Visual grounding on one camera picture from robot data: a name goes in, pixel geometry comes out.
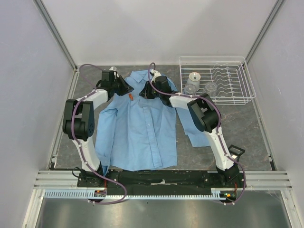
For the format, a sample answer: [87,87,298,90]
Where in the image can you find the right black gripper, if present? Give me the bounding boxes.
[139,81,162,100]

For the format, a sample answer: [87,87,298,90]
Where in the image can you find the light blue button shirt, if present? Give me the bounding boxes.
[95,70,209,172]

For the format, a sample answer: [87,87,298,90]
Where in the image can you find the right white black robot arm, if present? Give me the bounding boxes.
[139,80,239,187]

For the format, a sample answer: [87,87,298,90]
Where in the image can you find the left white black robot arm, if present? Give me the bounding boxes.
[62,71,133,187]

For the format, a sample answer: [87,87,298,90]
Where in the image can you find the clear glass lying left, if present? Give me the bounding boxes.
[183,84,197,96]

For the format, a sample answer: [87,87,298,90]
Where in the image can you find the clear glass lying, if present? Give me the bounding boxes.
[203,82,218,97]
[183,84,197,96]

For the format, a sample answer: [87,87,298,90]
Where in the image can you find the clear glass with gold base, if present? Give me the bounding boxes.
[187,72,201,90]

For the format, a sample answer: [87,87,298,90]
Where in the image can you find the clear glass lying right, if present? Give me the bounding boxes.
[203,82,218,97]

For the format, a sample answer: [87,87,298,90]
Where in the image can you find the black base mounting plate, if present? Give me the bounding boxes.
[74,170,244,195]

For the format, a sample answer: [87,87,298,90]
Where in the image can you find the small black framed stand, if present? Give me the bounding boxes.
[228,145,246,162]

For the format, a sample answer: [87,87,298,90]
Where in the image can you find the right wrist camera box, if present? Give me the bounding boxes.
[152,71,171,93]

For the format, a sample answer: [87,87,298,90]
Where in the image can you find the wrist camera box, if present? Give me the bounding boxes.
[152,71,171,93]
[102,66,119,83]

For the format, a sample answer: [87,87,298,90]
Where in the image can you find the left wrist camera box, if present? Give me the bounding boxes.
[102,66,119,83]

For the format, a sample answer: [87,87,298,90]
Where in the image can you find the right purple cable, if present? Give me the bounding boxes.
[147,62,245,206]

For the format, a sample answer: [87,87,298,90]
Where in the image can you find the purple cable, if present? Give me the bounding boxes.
[147,62,245,206]
[72,63,128,206]

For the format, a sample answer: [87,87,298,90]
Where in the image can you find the white wire dish rack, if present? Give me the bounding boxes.
[179,56,256,105]

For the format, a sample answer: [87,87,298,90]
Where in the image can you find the left aluminium frame post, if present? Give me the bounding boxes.
[33,0,79,72]

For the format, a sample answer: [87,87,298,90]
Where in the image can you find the aluminium frame post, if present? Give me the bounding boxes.
[245,0,285,63]
[33,0,79,72]

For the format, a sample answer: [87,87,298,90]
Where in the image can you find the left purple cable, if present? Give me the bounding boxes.
[72,63,128,206]

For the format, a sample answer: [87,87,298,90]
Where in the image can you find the slotted grey cable duct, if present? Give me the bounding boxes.
[44,189,233,200]

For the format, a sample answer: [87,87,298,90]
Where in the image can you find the aluminium front rail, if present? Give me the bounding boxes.
[34,170,292,190]

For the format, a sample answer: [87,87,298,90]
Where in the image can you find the right aluminium frame post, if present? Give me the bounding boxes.
[245,0,285,63]

